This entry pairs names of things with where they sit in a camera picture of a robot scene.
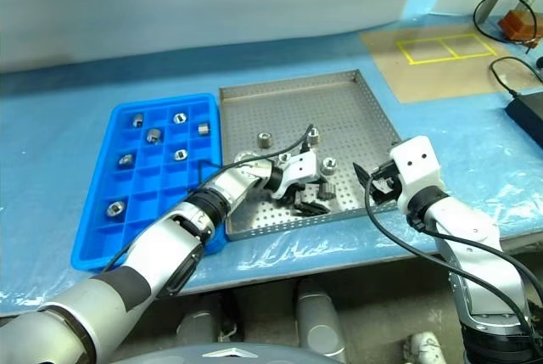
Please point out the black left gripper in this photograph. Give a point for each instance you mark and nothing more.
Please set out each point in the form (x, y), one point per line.
(305, 192)

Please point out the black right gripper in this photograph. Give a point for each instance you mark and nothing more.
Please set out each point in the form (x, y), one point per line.
(387, 181)

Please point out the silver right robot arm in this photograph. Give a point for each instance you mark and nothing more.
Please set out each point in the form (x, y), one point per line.
(479, 262)

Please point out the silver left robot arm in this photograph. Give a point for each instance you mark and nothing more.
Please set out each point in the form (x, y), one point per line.
(127, 279)

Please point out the perforated steel tray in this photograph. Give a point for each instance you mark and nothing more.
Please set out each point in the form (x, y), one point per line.
(339, 109)

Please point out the blue plastic compartment tray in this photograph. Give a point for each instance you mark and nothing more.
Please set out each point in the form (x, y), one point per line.
(148, 177)

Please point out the silver metal roller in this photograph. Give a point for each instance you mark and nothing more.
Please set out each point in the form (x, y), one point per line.
(264, 139)
(115, 208)
(180, 118)
(126, 160)
(153, 135)
(203, 128)
(283, 158)
(181, 154)
(313, 134)
(329, 164)
(137, 119)
(326, 191)

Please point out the grey rounded robot leg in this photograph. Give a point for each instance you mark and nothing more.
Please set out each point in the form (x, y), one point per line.
(320, 321)
(197, 326)

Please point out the brown mat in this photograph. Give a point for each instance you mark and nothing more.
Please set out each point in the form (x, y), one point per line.
(441, 71)

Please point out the grey robot torso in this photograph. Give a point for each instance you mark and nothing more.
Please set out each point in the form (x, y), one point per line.
(220, 353)

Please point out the white robot foot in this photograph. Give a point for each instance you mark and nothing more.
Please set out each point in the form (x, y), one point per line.
(424, 349)

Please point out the black power adapter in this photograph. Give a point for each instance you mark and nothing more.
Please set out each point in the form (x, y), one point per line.
(528, 111)

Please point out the orange brown box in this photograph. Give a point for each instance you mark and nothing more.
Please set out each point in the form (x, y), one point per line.
(515, 24)

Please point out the blue plastic table cover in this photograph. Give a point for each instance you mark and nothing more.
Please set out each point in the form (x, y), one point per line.
(51, 135)

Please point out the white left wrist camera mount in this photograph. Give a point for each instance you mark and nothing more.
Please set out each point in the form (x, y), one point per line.
(299, 169)

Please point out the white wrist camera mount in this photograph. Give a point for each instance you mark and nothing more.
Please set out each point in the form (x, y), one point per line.
(418, 162)
(299, 169)

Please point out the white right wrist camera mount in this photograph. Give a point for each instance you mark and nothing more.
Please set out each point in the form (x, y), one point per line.
(418, 162)

